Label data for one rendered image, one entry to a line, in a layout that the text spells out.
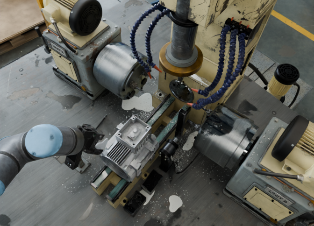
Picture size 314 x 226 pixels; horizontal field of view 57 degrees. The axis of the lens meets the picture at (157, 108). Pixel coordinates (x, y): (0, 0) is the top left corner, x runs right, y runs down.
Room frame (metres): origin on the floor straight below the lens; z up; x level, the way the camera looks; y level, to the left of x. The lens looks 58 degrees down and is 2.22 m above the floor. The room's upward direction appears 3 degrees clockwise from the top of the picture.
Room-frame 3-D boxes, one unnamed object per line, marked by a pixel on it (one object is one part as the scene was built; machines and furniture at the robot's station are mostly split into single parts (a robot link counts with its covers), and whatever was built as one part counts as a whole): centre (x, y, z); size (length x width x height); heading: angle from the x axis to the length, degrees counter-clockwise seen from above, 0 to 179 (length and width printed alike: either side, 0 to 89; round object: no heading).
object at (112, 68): (0.97, 0.23, 1.04); 0.37 x 0.25 x 0.25; 55
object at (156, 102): (0.89, -0.01, 0.86); 0.07 x 0.06 x 0.12; 55
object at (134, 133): (0.55, 0.09, 1.11); 0.12 x 0.11 x 0.07; 147
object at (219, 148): (0.58, -0.34, 1.04); 0.41 x 0.25 x 0.25; 55
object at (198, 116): (0.90, -0.15, 0.97); 0.30 x 0.11 x 0.34; 55
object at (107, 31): (1.11, 0.42, 0.99); 0.35 x 0.31 x 0.37; 55
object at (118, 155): (0.51, 0.11, 1.01); 0.20 x 0.19 x 0.19; 147
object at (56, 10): (1.11, 0.47, 1.16); 0.33 x 0.26 x 0.42; 55
